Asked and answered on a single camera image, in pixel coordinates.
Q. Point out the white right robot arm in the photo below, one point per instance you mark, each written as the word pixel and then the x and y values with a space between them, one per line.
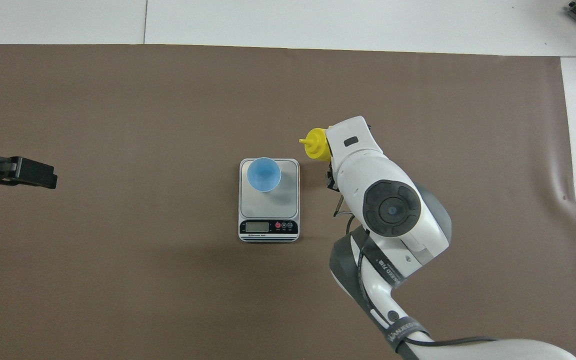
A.
pixel 383 170

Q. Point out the light blue plastic cup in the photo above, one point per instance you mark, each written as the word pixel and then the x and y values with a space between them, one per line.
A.
pixel 264 174

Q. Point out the yellow squeeze bottle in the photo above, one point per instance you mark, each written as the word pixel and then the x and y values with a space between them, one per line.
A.
pixel 317 145

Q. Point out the silver digital kitchen scale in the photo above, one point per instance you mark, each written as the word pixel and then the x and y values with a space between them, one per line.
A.
pixel 268 210

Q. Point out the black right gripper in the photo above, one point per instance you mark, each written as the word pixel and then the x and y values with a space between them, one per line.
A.
pixel 331 181

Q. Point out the brown paper table mat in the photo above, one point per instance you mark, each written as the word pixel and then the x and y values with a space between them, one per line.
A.
pixel 143 280

